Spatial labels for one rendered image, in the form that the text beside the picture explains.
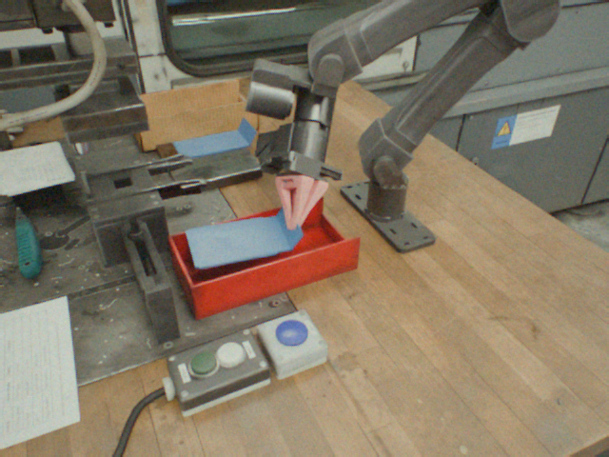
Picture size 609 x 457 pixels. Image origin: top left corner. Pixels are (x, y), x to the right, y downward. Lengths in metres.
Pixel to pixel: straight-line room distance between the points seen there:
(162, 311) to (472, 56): 0.52
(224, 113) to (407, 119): 0.46
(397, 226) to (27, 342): 0.55
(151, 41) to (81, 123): 0.71
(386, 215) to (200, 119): 0.45
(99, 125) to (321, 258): 0.34
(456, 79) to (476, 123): 1.20
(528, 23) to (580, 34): 1.37
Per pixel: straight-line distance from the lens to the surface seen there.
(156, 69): 1.43
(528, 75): 2.06
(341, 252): 0.76
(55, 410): 0.69
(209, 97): 1.24
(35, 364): 0.74
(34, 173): 1.02
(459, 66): 0.79
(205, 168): 1.01
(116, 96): 0.76
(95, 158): 0.95
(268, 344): 0.65
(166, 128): 1.11
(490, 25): 0.78
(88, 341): 0.75
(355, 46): 0.74
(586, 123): 2.38
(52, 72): 0.77
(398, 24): 0.75
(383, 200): 0.86
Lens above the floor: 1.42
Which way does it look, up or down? 38 degrees down
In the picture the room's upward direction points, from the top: straight up
